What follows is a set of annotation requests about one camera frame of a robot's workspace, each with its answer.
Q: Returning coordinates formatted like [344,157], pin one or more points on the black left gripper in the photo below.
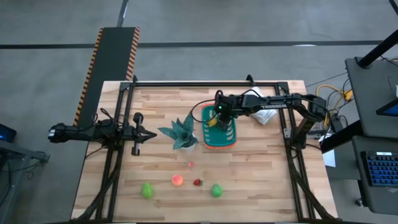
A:
[133,136]

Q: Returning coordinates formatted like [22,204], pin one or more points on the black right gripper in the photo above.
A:
[228,105]

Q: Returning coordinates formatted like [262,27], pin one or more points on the yellow toy lemon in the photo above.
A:
[212,122]

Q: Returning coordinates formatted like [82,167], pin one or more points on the snake plant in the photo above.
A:
[182,133]

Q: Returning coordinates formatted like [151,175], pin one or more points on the small pink toy fruit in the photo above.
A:
[191,164]

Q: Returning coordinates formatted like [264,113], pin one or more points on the orange toy peach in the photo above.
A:
[177,180]

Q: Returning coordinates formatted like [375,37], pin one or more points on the large green toy fruit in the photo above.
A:
[147,190]

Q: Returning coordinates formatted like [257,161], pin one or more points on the red toy strawberry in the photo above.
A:
[196,182]

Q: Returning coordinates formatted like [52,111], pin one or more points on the small green toy fruit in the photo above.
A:
[216,190]

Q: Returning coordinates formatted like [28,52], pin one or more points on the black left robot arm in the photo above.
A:
[77,133]

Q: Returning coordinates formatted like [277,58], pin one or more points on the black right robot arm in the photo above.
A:
[280,104]

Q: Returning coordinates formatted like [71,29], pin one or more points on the folded white cloth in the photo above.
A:
[264,117]

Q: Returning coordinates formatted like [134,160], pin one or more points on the black ramp with hazard stripes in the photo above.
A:
[112,56]

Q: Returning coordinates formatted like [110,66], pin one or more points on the black support bar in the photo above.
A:
[340,137]

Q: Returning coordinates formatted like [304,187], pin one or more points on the grey metal stand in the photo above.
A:
[18,152]

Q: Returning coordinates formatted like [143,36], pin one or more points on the black device with blue light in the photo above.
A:
[6,133]

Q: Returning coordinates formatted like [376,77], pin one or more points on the grey work cart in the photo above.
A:
[370,93]

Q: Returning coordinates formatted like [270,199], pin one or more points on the black caster wheel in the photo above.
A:
[359,202]

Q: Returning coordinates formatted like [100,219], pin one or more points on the backlit black keyboard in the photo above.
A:
[382,169]

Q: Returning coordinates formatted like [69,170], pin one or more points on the tablet with blue screen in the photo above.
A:
[390,109]

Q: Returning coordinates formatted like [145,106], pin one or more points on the black pole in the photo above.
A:
[376,49]

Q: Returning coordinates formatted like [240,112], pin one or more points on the grey keyboard desk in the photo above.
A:
[382,199]

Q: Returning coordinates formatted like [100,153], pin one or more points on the black aluminium table frame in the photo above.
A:
[202,84]

